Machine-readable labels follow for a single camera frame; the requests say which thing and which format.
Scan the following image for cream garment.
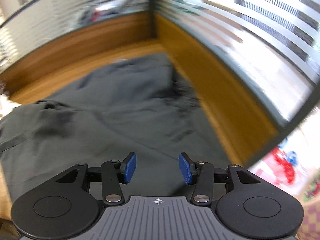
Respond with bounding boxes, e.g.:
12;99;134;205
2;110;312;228
0;96;19;122

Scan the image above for red and blue object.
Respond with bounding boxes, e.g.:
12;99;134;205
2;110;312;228
271;145;299;187

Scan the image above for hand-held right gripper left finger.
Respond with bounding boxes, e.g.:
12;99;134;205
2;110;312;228
55;152;137;205

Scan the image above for dark grey pants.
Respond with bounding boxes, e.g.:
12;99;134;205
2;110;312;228
0;52;229;205

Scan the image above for translucent plastic bag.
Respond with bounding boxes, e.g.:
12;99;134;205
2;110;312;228
75;1;128;29

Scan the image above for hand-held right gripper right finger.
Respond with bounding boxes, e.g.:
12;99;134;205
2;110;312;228
179;152;260;205

